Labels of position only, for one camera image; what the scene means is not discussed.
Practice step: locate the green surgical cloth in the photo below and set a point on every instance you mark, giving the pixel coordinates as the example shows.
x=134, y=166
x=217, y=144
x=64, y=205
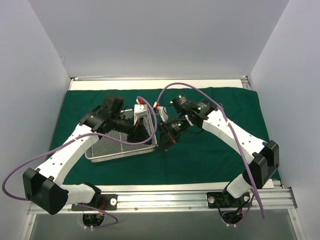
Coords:
x=199, y=157

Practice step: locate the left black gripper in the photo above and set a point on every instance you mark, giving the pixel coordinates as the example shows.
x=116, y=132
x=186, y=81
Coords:
x=136, y=127

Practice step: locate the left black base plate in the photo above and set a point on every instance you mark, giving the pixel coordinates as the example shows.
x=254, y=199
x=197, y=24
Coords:
x=106, y=202

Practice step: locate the metal mesh tray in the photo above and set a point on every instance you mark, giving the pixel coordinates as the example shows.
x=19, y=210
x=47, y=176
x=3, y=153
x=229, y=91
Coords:
x=106, y=149

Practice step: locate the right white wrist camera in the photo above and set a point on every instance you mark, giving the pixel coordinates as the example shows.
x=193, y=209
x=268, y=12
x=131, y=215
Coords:
x=161, y=111

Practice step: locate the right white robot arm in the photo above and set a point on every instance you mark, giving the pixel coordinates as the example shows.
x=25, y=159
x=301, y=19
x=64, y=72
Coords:
x=260, y=156

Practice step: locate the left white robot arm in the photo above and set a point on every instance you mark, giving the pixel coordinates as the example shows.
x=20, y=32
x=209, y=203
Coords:
x=44, y=186

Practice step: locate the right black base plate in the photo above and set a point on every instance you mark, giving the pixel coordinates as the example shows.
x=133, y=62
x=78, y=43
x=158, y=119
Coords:
x=223, y=200

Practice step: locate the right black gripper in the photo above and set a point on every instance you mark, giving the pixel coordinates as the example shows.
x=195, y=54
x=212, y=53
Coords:
x=166, y=133

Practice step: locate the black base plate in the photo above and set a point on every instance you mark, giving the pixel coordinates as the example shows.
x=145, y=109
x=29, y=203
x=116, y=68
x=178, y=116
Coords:
x=223, y=200
x=106, y=202

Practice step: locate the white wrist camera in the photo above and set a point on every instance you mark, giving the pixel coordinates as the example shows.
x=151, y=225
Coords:
x=161, y=111
x=140, y=110

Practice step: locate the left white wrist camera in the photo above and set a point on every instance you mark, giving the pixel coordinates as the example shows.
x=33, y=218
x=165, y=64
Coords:
x=140, y=110

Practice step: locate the aluminium frame rail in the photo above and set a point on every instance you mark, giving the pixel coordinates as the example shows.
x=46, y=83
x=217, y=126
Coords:
x=186, y=197

